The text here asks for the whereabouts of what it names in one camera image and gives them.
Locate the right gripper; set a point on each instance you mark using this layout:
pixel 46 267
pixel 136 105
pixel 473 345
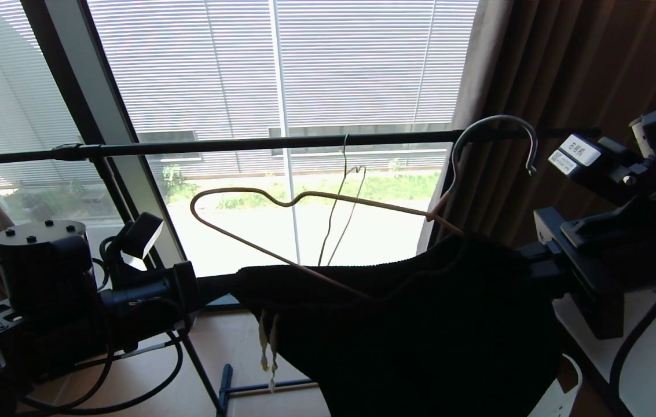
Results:
pixel 594 278

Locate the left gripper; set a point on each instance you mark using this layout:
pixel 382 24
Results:
pixel 154 307

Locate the pink clothes hanger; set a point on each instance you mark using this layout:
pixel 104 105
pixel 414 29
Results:
pixel 435 216
pixel 344 152

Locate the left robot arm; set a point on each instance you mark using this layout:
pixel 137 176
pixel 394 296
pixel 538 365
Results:
pixel 38 260

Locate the white laundry basket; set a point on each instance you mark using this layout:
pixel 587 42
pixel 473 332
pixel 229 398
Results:
pixel 572 388

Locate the black clothes rack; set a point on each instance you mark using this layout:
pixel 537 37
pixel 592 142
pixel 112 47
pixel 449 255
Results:
pixel 217 145

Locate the window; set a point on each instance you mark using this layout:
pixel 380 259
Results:
pixel 217 69

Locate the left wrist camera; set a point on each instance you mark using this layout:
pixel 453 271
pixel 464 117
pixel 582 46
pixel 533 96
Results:
pixel 142 234

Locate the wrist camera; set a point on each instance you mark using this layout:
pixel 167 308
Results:
pixel 594 168
pixel 142 234

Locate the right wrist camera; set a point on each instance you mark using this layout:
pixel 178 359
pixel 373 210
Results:
pixel 594 168

